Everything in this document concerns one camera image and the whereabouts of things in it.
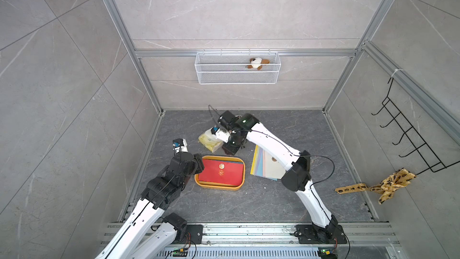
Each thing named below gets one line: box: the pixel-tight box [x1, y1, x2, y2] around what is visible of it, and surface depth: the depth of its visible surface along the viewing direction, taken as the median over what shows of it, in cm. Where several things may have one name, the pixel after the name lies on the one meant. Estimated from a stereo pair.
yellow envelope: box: [249, 144, 260, 176], surface depth 96 cm
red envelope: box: [198, 158, 244, 186], surface depth 90 cm
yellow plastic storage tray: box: [194, 173, 245, 191], surface depth 85 cm
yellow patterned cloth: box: [334, 167, 417, 205], surface depth 70 cm
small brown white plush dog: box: [245, 57, 271, 71], surface depth 90 cm
